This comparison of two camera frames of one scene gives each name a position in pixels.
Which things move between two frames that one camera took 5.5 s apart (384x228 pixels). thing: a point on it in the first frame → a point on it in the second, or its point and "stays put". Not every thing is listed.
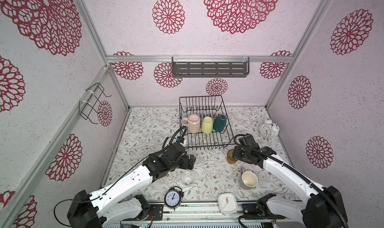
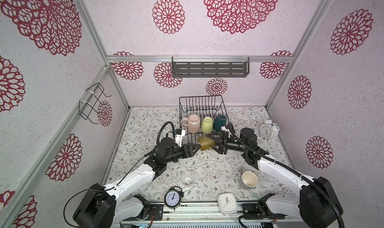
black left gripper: x=186 y=165 → x=190 y=152
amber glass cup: x=230 y=158 → x=206 y=143
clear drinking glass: x=188 y=177 stays put
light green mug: x=207 y=125 stays put
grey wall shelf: x=210 y=66 stays put
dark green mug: x=220 y=122 stays put
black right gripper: x=236 y=150 → x=222 y=147
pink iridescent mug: x=193 y=122 stays put
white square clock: x=227 y=203 stays put
